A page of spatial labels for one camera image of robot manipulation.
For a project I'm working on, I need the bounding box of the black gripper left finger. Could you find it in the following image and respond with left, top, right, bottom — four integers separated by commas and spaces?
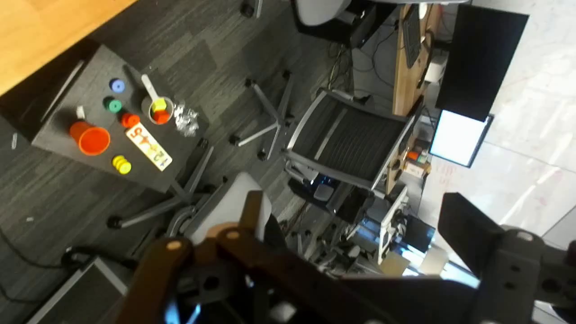
113, 189, 385, 324

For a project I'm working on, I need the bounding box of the orange plastic cup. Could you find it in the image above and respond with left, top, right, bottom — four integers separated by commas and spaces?
68, 118, 113, 158

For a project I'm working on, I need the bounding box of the yellow plastic toy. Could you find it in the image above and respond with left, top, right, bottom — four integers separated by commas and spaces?
109, 153, 133, 176

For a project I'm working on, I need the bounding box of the blue plastic toy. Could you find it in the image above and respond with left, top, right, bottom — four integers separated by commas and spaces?
107, 77, 129, 97

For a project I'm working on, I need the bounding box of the long wooden desk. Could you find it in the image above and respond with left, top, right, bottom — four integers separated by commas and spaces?
392, 1, 446, 118

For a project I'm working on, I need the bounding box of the small black side table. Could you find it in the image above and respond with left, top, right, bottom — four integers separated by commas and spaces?
28, 43, 212, 194

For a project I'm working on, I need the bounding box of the white plastic spoon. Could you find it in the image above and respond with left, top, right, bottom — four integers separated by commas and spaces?
138, 72, 163, 106

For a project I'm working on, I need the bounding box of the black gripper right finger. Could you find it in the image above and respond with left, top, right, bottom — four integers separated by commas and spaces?
437, 190, 576, 324

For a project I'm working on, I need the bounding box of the white number card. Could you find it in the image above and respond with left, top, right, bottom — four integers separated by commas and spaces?
124, 122, 176, 172

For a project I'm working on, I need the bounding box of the clear crumpled plastic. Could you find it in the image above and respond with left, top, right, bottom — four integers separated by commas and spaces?
172, 102, 203, 138

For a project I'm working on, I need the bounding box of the green plastic toy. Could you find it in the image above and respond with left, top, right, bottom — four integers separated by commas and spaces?
102, 95, 124, 115

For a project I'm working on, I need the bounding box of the red plastic toy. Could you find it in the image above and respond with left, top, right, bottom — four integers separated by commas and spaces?
118, 109, 142, 129

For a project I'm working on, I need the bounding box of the small white bowl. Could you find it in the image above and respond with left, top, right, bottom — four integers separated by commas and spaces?
142, 95, 176, 127

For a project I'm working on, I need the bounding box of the grey office chair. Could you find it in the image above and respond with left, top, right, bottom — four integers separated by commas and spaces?
291, 0, 354, 28
106, 140, 275, 241

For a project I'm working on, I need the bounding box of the black mesh office chair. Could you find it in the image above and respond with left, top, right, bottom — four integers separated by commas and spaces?
228, 70, 419, 194

